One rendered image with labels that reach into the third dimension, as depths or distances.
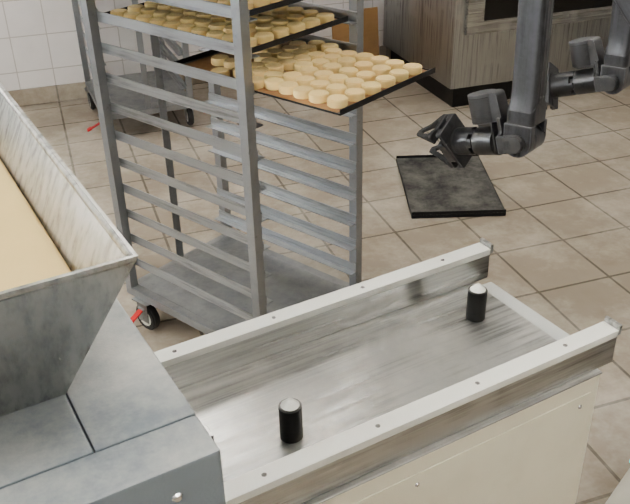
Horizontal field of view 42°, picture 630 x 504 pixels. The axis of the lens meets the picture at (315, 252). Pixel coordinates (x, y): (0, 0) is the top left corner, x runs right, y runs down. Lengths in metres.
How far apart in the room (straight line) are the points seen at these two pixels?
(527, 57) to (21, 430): 1.15
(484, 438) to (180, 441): 0.63
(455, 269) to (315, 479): 0.54
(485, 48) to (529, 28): 3.15
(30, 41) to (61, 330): 4.45
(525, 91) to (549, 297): 1.56
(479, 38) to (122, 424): 4.12
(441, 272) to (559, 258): 1.90
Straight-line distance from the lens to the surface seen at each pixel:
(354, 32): 2.38
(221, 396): 1.24
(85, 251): 0.72
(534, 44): 1.56
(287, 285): 2.77
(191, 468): 0.65
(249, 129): 2.10
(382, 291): 1.36
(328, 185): 2.61
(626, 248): 3.45
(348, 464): 1.08
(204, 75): 2.21
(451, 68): 4.64
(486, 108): 1.64
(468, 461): 1.21
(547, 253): 3.33
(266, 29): 2.24
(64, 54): 5.10
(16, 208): 0.86
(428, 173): 3.88
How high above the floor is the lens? 1.63
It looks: 30 degrees down
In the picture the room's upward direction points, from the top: 1 degrees counter-clockwise
